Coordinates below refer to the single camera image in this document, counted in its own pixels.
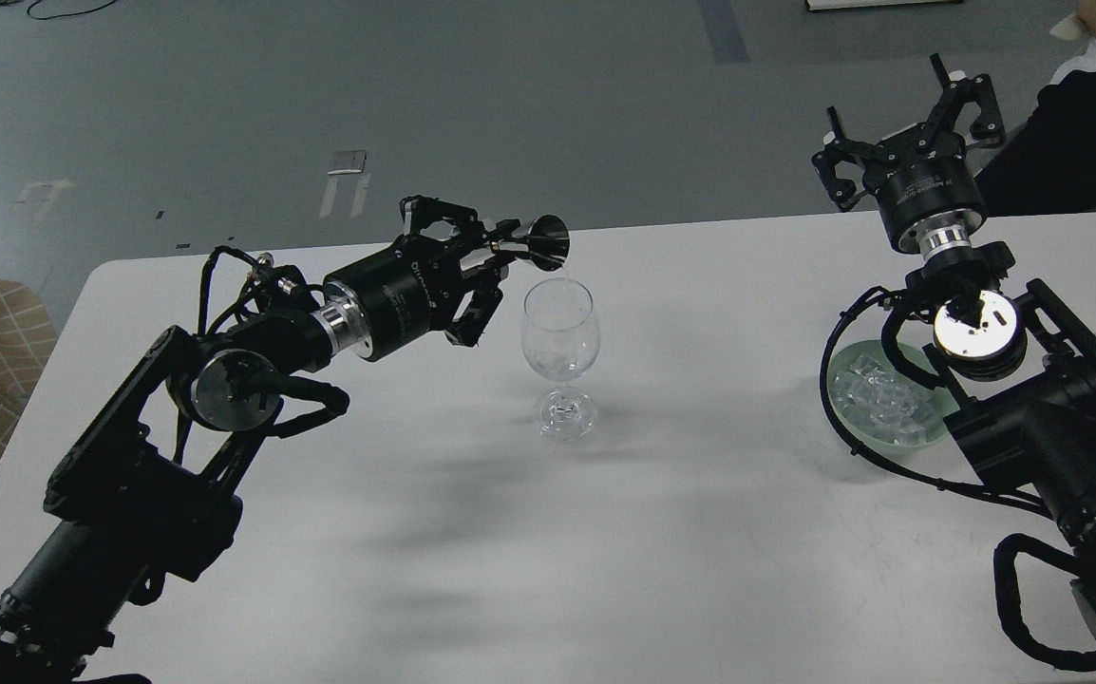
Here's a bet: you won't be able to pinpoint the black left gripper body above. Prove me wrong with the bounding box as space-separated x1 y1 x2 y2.
316 237 466 362

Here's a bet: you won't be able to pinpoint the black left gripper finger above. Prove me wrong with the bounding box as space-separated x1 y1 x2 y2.
445 258 513 347
400 195 522 267

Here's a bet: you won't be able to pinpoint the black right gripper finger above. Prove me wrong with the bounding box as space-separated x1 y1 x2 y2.
909 53 1007 159
810 105 897 212

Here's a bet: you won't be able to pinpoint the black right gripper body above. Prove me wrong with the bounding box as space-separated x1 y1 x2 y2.
866 133 987 255

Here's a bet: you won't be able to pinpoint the steel double jigger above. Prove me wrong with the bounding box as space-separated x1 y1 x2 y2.
484 214 570 272

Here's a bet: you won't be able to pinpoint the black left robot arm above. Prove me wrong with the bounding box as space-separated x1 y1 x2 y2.
0 196 570 683

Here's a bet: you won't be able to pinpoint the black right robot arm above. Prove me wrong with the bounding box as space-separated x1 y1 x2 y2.
812 53 1096 673

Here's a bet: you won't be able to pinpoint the clear wine glass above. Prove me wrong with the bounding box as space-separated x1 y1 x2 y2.
520 277 601 442

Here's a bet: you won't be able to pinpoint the clear ice cubes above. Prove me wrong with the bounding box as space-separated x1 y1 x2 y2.
829 350 935 447

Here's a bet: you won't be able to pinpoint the person in white shirt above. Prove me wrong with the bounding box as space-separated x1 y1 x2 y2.
977 1 1096 217

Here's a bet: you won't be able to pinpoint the metal floor plate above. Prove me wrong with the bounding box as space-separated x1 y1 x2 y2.
326 150 368 175

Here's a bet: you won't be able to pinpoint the green bowl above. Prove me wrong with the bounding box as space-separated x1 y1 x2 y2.
825 339 957 458

